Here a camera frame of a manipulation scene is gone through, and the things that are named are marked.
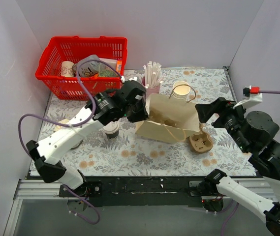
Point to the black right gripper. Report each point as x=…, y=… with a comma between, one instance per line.
x=219, y=114

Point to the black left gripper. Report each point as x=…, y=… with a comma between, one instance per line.
x=141, y=109

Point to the single brown cup carrier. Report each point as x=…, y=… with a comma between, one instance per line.
x=160, y=118

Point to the white plastic cup lid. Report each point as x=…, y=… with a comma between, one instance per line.
x=111, y=127

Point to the brown cardboard cup carrier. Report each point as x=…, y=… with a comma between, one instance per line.
x=201, y=143

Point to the cream paper bag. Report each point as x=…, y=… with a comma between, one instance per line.
x=182, y=111

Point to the black single paper cup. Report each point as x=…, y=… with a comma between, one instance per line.
x=112, y=135

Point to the pink straw holder cup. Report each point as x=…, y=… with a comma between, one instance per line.
x=150, y=91

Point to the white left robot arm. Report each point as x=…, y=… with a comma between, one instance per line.
x=47, y=153

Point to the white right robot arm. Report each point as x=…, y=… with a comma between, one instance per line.
x=261, y=196

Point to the stack of paper cups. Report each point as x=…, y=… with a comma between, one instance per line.
x=181, y=90

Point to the white wrapped straws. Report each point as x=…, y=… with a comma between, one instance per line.
x=152, y=75

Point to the green round item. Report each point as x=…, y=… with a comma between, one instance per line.
x=107, y=73

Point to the orange and white package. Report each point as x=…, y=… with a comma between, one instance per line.
x=116, y=64

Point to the floral patterned table mat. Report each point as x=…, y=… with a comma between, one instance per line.
x=131, y=155

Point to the grey crumpled snack bag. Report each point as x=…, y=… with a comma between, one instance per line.
x=90, y=68

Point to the cream crumpled napkin bundle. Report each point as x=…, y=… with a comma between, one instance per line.
x=57, y=128

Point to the white printed cup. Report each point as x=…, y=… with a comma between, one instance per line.
x=67, y=69

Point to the red plastic shopping basket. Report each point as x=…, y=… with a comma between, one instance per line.
x=95, y=77

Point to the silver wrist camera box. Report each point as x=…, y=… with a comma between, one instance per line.
x=123, y=79

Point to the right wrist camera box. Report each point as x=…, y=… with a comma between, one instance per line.
x=252, y=97

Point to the aluminium frame rail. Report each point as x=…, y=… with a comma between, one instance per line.
x=34, y=189

